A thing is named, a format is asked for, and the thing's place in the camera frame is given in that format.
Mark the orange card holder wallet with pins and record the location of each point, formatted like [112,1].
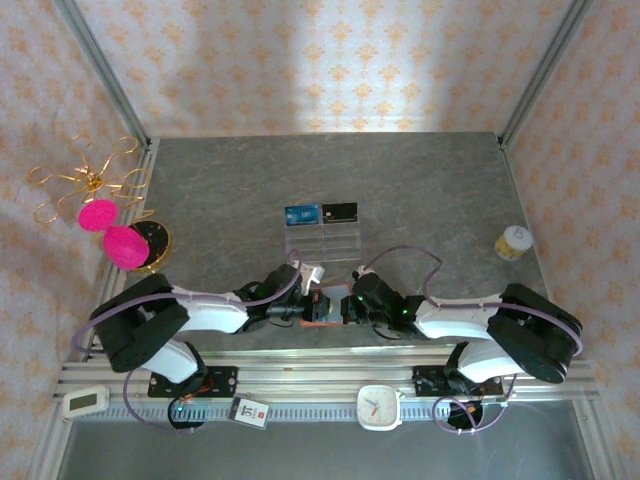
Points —
[336,291]

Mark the blue credit card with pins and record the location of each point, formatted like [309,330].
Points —
[302,215]

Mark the black credit card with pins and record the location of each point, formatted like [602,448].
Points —
[340,213]

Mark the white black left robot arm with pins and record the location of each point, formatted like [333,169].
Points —
[210,312]

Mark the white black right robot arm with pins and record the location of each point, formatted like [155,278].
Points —
[460,317]

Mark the clear acrylic card stand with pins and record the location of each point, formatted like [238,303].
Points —
[322,245]

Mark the white badge card with number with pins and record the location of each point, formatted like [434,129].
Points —
[249,412]

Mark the white square analog clock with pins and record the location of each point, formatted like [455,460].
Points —
[379,407]

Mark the round black gold-rimmed dish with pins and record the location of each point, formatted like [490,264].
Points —
[157,240]

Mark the yellow white small can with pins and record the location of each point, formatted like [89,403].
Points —
[513,243]

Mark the large pink foam ball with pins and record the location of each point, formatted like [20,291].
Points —
[125,248]

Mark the small pink foam ball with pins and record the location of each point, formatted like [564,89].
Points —
[98,215]

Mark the white digital display device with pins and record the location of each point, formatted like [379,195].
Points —
[85,401]

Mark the aluminium front mounting rail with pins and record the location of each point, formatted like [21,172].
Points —
[320,375]

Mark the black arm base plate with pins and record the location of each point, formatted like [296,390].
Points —
[430,381]
[222,381]

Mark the aluminium side rail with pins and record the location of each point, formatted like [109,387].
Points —
[120,250]
[525,210]

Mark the aluminium frame post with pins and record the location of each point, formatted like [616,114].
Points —
[105,75]
[545,75]

